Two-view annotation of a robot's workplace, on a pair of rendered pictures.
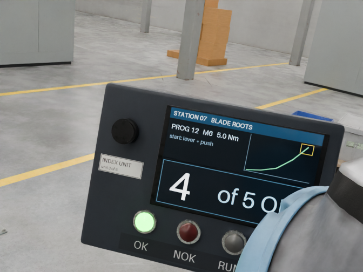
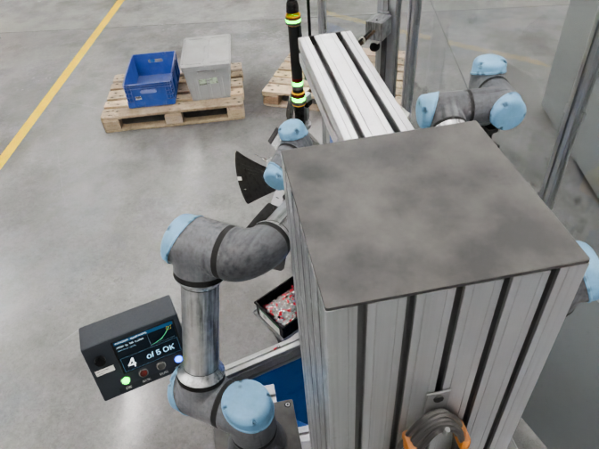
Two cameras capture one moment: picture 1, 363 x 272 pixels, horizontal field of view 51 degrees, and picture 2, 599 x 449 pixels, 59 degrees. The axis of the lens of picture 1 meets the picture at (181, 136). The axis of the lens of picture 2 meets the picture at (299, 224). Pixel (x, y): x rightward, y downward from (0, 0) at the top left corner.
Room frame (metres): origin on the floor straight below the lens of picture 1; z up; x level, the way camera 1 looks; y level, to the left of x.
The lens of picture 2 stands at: (-0.60, 0.02, 2.39)
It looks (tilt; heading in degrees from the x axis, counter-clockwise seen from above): 42 degrees down; 329
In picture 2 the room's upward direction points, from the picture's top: 5 degrees counter-clockwise
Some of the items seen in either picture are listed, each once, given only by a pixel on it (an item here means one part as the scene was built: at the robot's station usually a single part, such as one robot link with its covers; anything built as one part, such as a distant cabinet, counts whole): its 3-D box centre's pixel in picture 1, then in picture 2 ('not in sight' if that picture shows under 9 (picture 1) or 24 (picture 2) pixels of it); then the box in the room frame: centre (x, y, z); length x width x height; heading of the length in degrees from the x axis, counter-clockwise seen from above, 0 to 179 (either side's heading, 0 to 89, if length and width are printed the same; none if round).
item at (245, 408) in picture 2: not in sight; (247, 412); (0.04, -0.18, 1.20); 0.13 x 0.12 x 0.14; 31
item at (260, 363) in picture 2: not in sight; (328, 333); (0.33, -0.63, 0.82); 0.90 x 0.04 x 0.08; 81
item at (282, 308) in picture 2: not in sight; (291, 306); (0.50, -0.59, 0.84); 0.19 x 0.14 x 0.05; 96
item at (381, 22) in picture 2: not in sight; (379, 26); (0.94, -1.35, 1.54); 0.10 x 0.07 x 0.09; 116
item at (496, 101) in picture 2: not in sight; (494, 104); (0.03, -0.89, 1.78); 0.11 x 0.11 x 0.08; 60
